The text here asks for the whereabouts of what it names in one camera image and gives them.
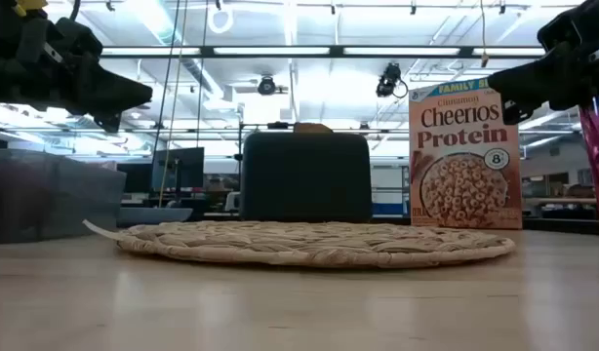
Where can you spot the Cheerios Protein cereal box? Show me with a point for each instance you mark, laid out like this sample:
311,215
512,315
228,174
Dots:
463,146

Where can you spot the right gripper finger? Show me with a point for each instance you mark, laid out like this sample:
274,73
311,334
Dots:
533,80
516,112

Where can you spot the black round overhead camera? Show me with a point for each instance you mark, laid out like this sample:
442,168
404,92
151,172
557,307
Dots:
266,86

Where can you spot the dark computer monitor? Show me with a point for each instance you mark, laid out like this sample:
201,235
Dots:
180,168

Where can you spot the round woven straw placemat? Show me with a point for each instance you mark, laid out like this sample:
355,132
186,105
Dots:
309,244

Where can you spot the black two-slot toaster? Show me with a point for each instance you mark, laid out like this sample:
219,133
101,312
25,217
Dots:
304,178

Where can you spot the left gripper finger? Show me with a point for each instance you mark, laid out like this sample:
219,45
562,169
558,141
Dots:
114,92
108,123

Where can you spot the grey translucent plastic bin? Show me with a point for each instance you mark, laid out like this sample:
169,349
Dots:
51,195

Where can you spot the brown toast slice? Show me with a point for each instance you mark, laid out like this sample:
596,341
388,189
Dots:
311,128

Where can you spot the black overhead frame bar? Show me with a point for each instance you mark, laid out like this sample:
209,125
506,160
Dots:
280,50

